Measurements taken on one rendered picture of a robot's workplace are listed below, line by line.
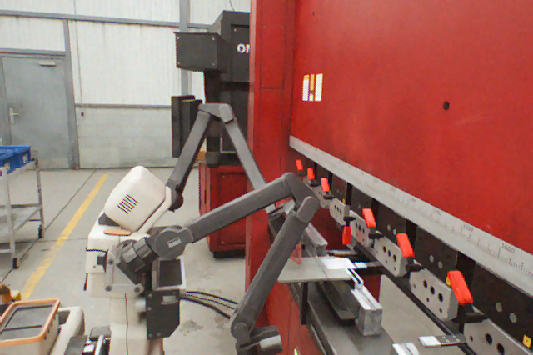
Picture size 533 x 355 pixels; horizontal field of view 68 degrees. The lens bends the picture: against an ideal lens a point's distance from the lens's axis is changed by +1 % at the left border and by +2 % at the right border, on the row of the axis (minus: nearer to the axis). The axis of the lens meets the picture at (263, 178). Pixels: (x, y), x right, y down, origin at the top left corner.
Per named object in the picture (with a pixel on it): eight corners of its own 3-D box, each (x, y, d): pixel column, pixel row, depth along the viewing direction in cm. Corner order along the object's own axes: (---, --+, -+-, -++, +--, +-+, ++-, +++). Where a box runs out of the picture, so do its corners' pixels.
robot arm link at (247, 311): (298, 190, 115) (305, 192, 104) (315, 200, 115) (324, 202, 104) (226, 321, 113) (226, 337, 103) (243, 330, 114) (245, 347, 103)
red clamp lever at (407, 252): (396, 232, 94) (409, 270, 88) (411, 231, 95) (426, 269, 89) (393, 235, 96) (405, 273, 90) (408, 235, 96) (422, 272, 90)
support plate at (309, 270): (269, 261, 154) (269, 258, 153) (333, 258, 158) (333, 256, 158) (278, 282, 136) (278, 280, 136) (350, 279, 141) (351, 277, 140)
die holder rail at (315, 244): (289, 226, 228) (290, 210, 226) (299, 225, 229) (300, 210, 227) (314, 262, 180) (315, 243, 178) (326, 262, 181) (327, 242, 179)
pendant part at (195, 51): (194, 164, 285) (192, 42, 267) (227, 166, 285) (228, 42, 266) (176, 180, 236) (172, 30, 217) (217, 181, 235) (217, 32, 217)
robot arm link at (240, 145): (219, 117, 157) (214, 107, 146) (232, 112, 157) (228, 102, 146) (265, 214, 148) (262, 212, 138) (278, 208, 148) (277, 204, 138)
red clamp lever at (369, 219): (361, 207, 113) (371, 237, 108) (375, 207, 114) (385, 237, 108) (360, 211, 115) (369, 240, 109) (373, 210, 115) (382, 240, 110)
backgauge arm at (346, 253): (319, 270, 203) (320, 245, 200) (433, 266, 213) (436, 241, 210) (323, 277, 195) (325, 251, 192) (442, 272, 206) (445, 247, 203)
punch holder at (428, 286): (408, 289, 97) (415, 225, 93) (440, 287, 98) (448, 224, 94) (445, 325, 82) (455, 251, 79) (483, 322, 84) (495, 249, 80)
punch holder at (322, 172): (314, 199, 174) (316, 163, 170) (332, 199, 175) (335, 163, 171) (325, 210, 159) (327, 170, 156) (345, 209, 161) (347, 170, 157)
